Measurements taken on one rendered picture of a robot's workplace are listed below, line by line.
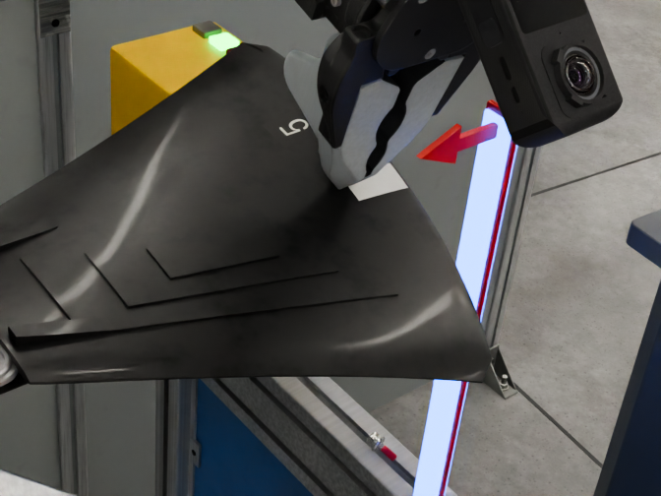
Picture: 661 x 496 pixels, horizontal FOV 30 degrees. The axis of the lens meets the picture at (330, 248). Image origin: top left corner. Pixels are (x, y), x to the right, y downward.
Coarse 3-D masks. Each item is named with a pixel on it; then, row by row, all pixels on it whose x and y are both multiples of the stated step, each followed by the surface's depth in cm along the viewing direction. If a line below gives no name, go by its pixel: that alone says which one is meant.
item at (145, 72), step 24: (216, 24) 101; (120, 48) 96; (144, 48) 97; (168, 48) 97; (192, 48) 97; (216, 48) 98; (120, 72) 96; (144, 72) 94; (168, 72) 94; (192, 72) 94; (120, 96) 98; (144, 96) 94; (120, 120) 99
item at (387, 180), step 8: (384, 168) 63; (392, 168) 64; (376, 176) 63; (384, 176) 63; (392, 176) 63; (360, 184) 62; (368, 184) 62; (376, 184) 63; (384, 184) 63; (392, 184) 63; (400, 184) 63; (360, 192) 62; (368, 192) 62; (376, 192) 62; (384, 192) 62; (360, 200) 62
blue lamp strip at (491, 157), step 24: (504, 120) 69; (480, 144) 71; (504, 144) 69; (480, 168) 71; (504, 168) 70; (480, 192) 72; (480, 216) 73; (480, 240) 73; (456, 264) 76; (480, 264) 74; (456, 384) 80; (432, 408) 83; (432, 432) 84; (432, 456) 85; (432, 480) 86
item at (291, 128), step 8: (288, 112) 64; (296, 112) 64; (272, 120) 64; (280, 120) 64; (288, 120) 64; (296, 120) 64; (304, 120) 64; (272, 128) 63; (280, 128) 63; (288, 128) 64; (296, 128) 64; (304, 128) 64; (280, 136) 63; (288, 136) 63; (296, 136) 63; (304, 136) 63; (312, 136) 64; (288, 144) 63
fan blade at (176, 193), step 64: (256, 64) 66; (128, 128) 62; (192, 128) 63; (256, 128) 63; (64, 192) 58; (128, 192) 59; (192, 192) 59; (256, 192) 60; (320, 192) 61; (0, 256) 55; (64, 256) 55; (128, 256) 55; (192, 256) 56; (256, 256) 57; (320, 256) 58; (384, 256) 60; (448, 256) 61; (0, 320) 51; (64, 320) 52; (128, 320) 52; (192, 320) 53; (256, 320) 55; (320, 320) 56; (384, 320) 57; (448, 320) 59
